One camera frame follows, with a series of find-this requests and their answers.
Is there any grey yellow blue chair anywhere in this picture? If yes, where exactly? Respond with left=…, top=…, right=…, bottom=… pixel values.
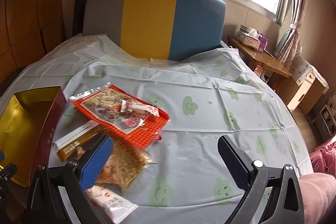
left=83, top=0, right=226, bottom=61

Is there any right side curtain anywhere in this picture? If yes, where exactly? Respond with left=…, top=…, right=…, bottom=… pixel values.
left=274, top=0, right=308, bottom=69

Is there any gold and maroon tin box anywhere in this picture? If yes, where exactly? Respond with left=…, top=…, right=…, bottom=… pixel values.
left=1, top=86, right=67, bottom=188

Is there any gold and white snack packet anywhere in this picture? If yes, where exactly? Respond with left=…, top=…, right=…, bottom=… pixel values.
left=53, top=120, right=105, bottom=162

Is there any cloud-print tablecloth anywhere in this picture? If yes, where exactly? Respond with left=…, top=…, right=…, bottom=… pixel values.
left=1, top=35, right=313, bottom=223

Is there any red checkered rice-stick snack bag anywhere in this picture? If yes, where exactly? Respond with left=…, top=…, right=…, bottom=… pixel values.
left=70, top=84, right=170, bottom=149

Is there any pink floral snack bar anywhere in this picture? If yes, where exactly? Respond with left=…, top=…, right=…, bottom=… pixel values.
left=113, top=100, right=159, bottom=117

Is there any white Ba Zhen snack packet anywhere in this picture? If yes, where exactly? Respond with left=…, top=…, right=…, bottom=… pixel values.
left=85, top=185, right=138, bottom=224

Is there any wooden side table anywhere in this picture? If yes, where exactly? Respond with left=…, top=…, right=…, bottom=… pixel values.
left=227, top=36, right=291, bottom=93

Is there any puffed rice cake pack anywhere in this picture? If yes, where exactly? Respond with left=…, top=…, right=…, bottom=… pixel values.
left=95, top=135, right=155, bottom=192

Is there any purple small bag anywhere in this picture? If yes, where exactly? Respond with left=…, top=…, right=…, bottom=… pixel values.
left=258, top=33, right=268, bottom=53

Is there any pink quilted cushion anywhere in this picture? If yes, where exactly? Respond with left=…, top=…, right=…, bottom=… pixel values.
left=310, top=141, right=336, bottom=177

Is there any light wooden cabinet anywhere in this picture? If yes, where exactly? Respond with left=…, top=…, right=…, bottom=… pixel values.
left=286, top=56, right=329, bottom=115

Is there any patterned tissue box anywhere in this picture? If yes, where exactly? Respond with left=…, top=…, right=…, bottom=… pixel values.
left=237, top=30, right=260, bottom=50

